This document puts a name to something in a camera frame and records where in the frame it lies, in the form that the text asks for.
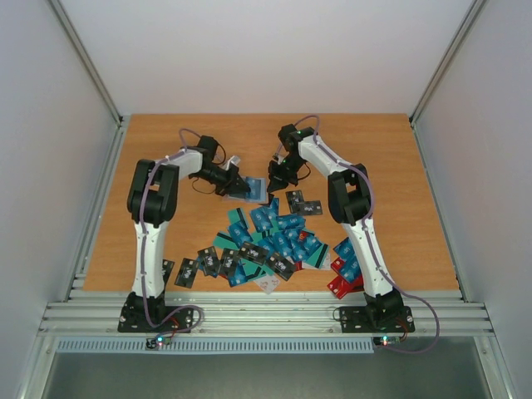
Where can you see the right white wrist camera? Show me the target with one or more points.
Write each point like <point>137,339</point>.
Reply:
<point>278,158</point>

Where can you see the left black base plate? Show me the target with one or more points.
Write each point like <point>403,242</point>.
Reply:
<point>133,320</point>

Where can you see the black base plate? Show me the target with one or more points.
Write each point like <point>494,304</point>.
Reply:
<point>356,319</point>
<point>133,320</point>

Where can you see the black vip membership card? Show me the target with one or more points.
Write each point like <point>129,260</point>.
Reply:
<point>281,265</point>

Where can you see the far left black vip card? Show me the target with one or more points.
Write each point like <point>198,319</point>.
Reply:
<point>167,267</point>

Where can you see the left small circuit board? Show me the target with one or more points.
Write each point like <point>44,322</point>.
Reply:
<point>160,341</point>

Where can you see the blue card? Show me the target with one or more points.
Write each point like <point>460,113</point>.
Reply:
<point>258,190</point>

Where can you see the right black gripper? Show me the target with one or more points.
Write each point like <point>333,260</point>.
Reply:
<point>278,174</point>

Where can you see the teal card magnetic stripe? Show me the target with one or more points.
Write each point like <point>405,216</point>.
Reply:
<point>224,241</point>

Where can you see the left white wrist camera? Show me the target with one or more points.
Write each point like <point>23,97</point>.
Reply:
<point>234,160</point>

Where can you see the right small circuit board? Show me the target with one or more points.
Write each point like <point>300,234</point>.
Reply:
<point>386,340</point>

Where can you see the white card with red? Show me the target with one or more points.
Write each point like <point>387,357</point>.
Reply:
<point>267,283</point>

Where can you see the grey slotted cable duct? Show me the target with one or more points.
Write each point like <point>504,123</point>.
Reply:
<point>217,345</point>

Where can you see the red card front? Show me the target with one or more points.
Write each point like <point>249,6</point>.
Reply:
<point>340,287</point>

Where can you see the black card top right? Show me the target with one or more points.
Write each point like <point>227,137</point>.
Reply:
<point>294,198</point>

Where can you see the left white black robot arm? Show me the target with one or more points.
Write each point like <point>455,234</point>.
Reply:
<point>152,202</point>

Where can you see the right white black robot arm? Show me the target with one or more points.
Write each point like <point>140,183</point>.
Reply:
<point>350,203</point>

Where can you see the blue card right edge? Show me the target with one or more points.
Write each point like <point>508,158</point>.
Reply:
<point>350,269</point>

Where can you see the red card magnetic stripe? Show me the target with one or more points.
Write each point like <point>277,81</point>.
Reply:
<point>356,286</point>

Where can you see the small circuit board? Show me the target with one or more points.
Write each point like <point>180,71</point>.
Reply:
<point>160,341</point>
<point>386,340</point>

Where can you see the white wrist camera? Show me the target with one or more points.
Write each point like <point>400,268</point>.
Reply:
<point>234,160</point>
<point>278,158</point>

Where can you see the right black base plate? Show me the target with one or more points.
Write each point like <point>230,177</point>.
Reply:
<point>356,319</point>

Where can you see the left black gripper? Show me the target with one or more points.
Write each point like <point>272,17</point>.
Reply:
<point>232,186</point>

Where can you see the black card far right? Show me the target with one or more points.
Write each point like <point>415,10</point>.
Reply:
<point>313,207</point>

